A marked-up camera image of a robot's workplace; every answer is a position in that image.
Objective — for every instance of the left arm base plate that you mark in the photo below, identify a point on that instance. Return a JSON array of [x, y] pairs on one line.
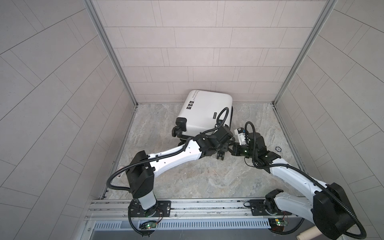
[[160, 209]]

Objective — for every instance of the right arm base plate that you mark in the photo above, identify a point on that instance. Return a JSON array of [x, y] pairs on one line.
[[259, 208]]

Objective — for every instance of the aluminium mounting rail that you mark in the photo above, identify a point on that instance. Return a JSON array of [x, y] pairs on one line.
[[221, 208]]

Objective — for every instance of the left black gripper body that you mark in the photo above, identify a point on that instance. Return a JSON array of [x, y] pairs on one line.
[[223, 147]]

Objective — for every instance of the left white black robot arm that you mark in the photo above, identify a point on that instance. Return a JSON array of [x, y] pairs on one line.
[[145, 168]]

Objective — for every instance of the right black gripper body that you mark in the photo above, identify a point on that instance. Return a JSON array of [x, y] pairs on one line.
[[244, 151]]

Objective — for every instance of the right circuit board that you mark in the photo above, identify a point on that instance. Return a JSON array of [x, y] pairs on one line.
[[277, 225]]

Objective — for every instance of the black white suitcase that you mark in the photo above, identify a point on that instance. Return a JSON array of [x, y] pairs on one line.
[[203, 113]]

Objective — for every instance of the left circuit board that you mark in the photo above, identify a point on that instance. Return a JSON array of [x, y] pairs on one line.
[[148, 225]]

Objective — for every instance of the beige wooden handle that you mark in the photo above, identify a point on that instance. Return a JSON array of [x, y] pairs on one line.
[[309, 234]]

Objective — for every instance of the circuit board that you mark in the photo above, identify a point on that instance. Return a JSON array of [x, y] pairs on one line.
[[148, 225], [277, 225]]

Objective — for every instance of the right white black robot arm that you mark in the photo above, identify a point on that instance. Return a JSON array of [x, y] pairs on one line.
[[325, 205]]

